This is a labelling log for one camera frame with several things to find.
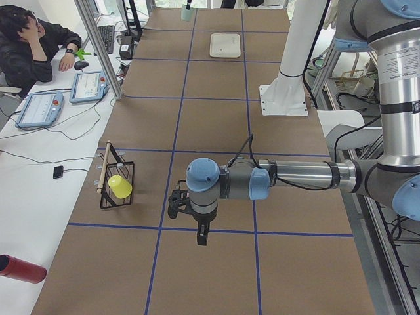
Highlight small black puck device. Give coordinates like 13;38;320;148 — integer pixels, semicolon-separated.
52;165;64;179

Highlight red water bottle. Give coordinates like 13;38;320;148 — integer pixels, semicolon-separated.
1;254;47;284

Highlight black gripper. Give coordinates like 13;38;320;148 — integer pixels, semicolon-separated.
197;220;210;246

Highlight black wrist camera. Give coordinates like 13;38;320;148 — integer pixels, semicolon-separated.
167;189;193;219

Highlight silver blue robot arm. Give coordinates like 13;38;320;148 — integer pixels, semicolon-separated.
186;1;419;245

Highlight wooden dowel rack handle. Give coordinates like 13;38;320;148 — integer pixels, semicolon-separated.
96;140;112;194

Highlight pale green plastic cup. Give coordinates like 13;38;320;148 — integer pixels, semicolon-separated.
181;3;194;22

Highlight aluminium frame post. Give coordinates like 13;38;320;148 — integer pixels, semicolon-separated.
74;0;123;100

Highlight seated person in black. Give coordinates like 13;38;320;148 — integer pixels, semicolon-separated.
1;5;82;98

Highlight near blue teach pendant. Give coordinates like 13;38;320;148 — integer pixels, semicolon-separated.
15;91;64;129

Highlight black wire cup rack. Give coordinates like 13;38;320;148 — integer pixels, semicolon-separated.
94;141;135;210

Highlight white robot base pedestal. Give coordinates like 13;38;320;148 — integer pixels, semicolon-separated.
259;0;329;116

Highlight black keyboard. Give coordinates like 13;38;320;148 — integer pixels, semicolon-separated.
97;25;115;54

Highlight black computer mouse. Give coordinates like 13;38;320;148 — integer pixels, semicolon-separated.
73;60;89;70

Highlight far blue teach pendant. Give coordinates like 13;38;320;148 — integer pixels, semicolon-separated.
70;71;109;104

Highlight white rectangular tray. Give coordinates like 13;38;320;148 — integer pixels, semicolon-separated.
209;33;242;58

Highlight white plastic chair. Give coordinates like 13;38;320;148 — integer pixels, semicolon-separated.
317;110;382;150

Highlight black box on desk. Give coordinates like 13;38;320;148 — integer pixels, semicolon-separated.
119;36;134;60

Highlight yellow plastic cup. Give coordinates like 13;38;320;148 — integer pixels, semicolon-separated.
108;175;133;199

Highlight blue teach pendant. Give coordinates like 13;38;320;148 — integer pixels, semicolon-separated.
70;71;109;104
15;91;64;129

